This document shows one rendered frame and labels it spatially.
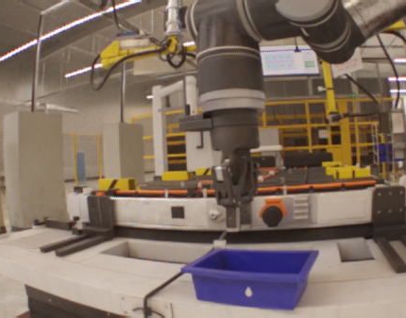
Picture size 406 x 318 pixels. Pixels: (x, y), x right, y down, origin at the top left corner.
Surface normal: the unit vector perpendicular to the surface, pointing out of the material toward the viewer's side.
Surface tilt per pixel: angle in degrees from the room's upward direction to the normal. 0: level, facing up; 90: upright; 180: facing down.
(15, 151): 90
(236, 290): 95
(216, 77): 90
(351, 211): 90
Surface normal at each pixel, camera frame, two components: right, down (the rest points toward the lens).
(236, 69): 0.04, 0.00
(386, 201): -0.33, 0.02
